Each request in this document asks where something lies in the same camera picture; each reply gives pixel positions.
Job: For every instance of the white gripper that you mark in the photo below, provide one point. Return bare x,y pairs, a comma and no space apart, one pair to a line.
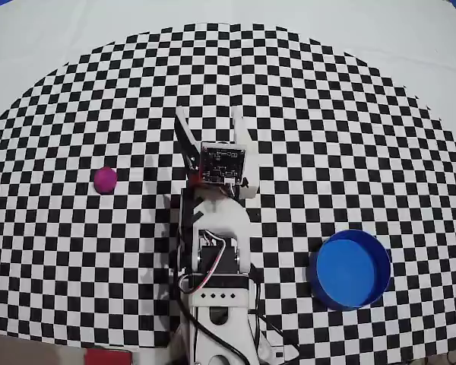
248,152

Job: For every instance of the pink faceted ball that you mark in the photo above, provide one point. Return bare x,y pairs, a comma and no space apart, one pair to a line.
105,180

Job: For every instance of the blue round box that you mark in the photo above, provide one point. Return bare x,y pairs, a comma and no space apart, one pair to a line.
349,270

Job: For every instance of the black white checkered mat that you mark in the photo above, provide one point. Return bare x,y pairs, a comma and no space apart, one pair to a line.
327,114

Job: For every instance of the red rectangular object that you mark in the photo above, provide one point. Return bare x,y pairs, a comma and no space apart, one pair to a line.
108,358

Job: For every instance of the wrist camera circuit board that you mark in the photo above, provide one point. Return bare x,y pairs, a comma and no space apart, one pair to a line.
224,163

